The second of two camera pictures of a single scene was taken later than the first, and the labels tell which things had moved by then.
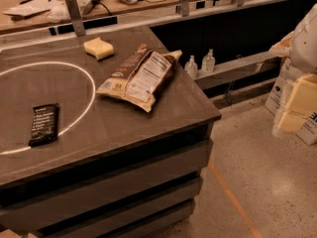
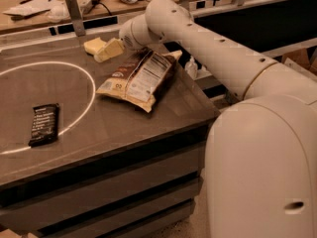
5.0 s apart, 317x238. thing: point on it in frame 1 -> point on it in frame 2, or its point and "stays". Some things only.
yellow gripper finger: x=303 y=99 -> x=115 y=47
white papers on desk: x=39 y=5 stays
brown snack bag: x=139 y=75 stays
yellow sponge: x=98 y=48 stays
